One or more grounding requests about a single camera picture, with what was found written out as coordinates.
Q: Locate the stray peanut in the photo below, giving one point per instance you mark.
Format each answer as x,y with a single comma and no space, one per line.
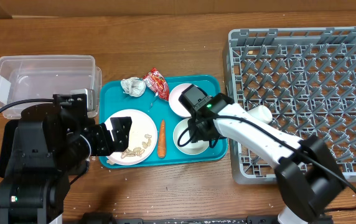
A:
110,162

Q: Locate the peanut pile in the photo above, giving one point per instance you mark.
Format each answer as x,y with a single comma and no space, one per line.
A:
138,151

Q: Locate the orange carrot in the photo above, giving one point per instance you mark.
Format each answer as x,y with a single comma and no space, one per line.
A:
161,147

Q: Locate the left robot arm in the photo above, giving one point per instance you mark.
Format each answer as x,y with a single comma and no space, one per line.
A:
39,150

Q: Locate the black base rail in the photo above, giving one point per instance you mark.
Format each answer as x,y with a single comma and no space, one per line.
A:
106,218

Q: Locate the teal serving tray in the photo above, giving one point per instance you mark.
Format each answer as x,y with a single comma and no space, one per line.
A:
112,100

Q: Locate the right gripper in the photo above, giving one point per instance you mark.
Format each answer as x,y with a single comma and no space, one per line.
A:
197,134

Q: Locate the pink plate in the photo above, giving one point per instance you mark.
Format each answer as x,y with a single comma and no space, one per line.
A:
141,124

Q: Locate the black tray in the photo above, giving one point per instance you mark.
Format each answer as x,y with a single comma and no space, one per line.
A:
6,150

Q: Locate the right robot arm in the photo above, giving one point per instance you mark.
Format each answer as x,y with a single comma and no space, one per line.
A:
308,176

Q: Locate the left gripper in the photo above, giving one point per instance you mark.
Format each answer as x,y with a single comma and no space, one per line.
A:
120,142

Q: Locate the white bowl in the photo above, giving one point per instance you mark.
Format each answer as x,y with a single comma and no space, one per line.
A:
192,148

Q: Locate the grey dish rack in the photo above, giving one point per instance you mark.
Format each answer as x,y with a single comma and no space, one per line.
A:
306,77

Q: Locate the white napkin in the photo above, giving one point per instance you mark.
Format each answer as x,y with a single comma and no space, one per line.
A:
133,86

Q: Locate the white cup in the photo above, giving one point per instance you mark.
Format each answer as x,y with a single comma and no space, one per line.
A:
261,113

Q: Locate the clear plastic bin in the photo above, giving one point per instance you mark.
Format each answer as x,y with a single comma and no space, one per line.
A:
41,76

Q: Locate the red snack wrapper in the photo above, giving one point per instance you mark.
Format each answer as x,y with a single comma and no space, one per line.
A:
157,83

